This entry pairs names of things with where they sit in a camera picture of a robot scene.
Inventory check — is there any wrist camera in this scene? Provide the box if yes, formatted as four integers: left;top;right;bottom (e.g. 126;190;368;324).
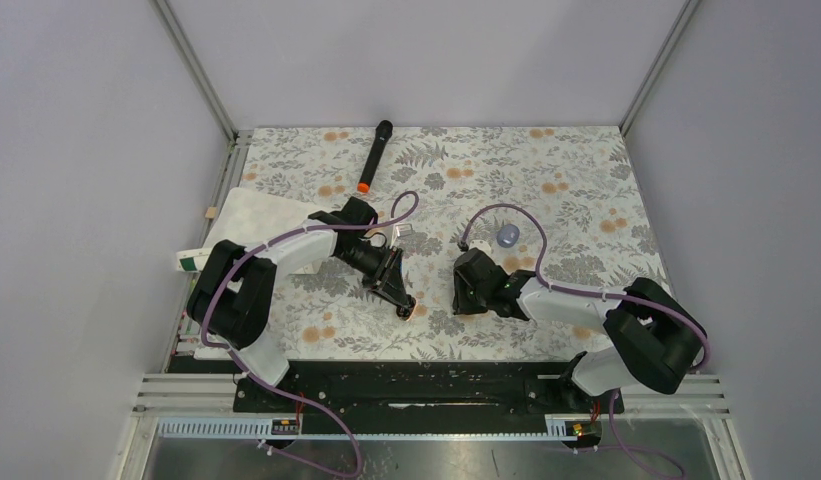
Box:
457;240;493;256
392;223;414;241

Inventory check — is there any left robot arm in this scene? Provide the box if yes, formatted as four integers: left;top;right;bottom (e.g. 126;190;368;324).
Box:
186;197;416;411

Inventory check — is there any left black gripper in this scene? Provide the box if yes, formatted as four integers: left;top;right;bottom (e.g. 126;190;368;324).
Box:
337;239;409;309

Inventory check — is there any floral tablecloth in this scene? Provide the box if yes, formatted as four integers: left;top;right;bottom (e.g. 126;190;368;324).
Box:
269;126;666;361

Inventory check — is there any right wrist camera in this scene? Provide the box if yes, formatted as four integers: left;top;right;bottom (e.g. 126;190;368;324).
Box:
457;240;493;256

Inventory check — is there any green white checkered mat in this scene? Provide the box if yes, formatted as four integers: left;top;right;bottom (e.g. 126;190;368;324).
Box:
175;187;324;272

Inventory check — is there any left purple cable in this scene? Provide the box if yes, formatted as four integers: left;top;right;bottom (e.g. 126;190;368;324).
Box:
199;190;421;480

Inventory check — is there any purple earbud charging case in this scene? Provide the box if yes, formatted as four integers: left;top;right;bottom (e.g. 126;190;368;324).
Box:
496;224;521;248

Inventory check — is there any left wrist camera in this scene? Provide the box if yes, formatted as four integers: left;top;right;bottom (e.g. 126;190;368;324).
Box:
392;223;414;241

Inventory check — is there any black microphone orange tip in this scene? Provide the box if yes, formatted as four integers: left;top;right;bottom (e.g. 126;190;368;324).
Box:
357;120;393;193

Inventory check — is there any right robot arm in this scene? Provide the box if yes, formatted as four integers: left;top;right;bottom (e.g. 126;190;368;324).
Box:
452;248;707;412

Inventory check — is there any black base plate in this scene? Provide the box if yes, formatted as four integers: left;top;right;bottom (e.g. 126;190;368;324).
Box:
234;359;625;437

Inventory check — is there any black earbud charging case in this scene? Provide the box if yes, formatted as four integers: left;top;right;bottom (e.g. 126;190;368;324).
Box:
396;303;417;321

